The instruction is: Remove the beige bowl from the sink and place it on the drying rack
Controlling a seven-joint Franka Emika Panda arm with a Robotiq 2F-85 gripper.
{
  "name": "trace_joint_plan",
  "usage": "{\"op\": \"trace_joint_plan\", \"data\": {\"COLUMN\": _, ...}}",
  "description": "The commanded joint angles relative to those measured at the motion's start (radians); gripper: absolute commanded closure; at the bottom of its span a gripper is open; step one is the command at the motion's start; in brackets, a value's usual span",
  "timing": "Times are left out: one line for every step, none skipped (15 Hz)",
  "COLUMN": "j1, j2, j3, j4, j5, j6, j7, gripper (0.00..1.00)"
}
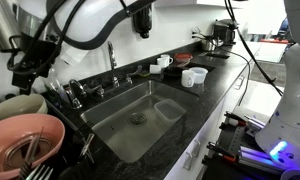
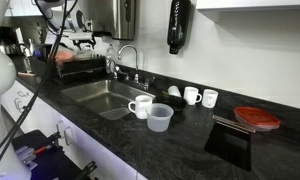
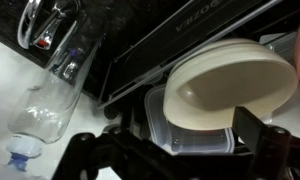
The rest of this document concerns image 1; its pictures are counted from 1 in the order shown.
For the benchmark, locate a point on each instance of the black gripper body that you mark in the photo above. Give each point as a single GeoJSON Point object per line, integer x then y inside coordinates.
{"type": "Point", "coordinates": [38, 53]}

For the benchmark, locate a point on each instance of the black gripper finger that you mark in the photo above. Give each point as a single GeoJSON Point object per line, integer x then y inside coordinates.
{"type": "Point", "coordinates": [29, 83]}
{"type": "Point", "coordinates": [18, 80]}

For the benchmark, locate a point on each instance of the beige bowl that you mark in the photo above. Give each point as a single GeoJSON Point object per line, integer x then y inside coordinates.
{"type": "Point", "coordinates": [20, 105]}

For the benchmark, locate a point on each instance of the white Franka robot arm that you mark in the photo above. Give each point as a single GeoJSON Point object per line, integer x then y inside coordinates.
{"type": "Point", "coordinates": [90, 20]}

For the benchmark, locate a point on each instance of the pink plastic bowl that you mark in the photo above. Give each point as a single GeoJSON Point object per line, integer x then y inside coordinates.
{"type": "Point", "coordinates": [10, 131]}

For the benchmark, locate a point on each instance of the black dish drying rack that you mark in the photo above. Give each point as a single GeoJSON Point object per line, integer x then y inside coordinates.
{"type": "Point", "coordinates": [70, 133]}

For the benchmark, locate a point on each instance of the metal utensil on rack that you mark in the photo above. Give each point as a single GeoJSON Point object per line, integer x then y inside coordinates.
{"type": "Point", "coordinates": [86, 148]}

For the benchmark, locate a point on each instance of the metal sink drain strainer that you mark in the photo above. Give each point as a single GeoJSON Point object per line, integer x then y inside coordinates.
{"type": "Point", "coordinates": [137, 119]}

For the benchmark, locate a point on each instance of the stainless steel sink basin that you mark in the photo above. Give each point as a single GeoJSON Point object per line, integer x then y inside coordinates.
{"type": "Point", "coordinates": [140, 143]}

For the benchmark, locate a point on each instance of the black bowl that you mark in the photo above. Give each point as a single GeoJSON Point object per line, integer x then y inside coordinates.
{"type": "Point", "coordinates": [172, 72]}

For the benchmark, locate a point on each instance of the white paper towel sheet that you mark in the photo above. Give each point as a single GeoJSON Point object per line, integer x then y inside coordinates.
{"type": "Point", "coordinates": [73, 55]}

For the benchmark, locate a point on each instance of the chrome curved soap spout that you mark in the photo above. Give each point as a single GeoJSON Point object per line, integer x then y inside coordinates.
{"type": "Point", "coordinates": [74, 96]}

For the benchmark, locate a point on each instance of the metal tongs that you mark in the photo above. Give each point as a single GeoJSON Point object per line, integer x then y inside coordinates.
{"type": "Point", "coordinates": [31, 150]}

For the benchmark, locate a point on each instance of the chrome gooseneck faucet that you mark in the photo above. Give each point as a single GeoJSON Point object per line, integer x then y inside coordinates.
{"type": "Point", "coordinates": [112, 60]}

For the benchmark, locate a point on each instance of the silver fork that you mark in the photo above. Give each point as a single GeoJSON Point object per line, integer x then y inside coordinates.
{"type": "Point", "coordinates": [40, 173]}

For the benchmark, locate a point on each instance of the yellow green sponge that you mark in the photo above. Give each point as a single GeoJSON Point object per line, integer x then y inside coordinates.
{"type": "Point", "coordinates": [144, 74]}

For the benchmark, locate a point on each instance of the small white mug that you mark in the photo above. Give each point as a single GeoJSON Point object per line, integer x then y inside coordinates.
{"type": "Point", "coordinates": [161, 63]}
{"type": "Point", "coordinates": [166, 59]}

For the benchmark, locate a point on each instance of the clear rectangular plastic container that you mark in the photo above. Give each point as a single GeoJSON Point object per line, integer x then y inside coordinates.
{"type": "Point", "coordinates": [170, 111]}

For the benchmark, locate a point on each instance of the red lidded plastic container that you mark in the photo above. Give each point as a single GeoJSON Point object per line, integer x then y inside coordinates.
{"type": "Point", "coordinates": [183, 57]}

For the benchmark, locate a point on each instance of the large white mug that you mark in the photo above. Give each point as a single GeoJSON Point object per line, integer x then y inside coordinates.
{"type": "Point", "coordinates": [187, 79]}

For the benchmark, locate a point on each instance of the translucent plastic cup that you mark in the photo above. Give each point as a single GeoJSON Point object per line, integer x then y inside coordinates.
{"type": "Point", "coordinates": [200, 76]}

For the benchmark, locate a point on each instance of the steel pot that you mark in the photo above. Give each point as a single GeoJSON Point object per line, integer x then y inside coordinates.
{"type": "Point", "coordinates": [209, 45]}

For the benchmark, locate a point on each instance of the black flat square panel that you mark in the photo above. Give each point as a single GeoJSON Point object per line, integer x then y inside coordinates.
{"type": "Point", "coordinates": [218, 55]}

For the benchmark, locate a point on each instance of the white lower cabinet front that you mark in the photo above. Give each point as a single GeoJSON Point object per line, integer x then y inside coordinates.
{"type": "Point", "coordinates": [210, 133]}

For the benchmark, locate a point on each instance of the black coffee maker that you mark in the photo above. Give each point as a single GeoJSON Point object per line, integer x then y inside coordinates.
{"type": "Point", "coordinates": [225, 31]}

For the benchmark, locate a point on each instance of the red black clamp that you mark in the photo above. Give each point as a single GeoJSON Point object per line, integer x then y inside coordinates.
{"type": "Point", "coordinates": [233, 120]}
{"type": "Point", "coordinates": [221, 153]}

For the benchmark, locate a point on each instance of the black robot mounting cart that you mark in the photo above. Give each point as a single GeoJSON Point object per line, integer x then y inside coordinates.
{"type": "Point", "coordinates": [235, 140]}

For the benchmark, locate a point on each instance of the silver aluminium extrusion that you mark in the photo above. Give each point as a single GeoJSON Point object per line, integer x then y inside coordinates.
{"type": "Point", "coordinates": [260, 160]}

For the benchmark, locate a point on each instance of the black wall soap dispenser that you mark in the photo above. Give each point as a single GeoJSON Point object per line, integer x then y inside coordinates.
{"type": "Point", "coordinates": [142, 21]}

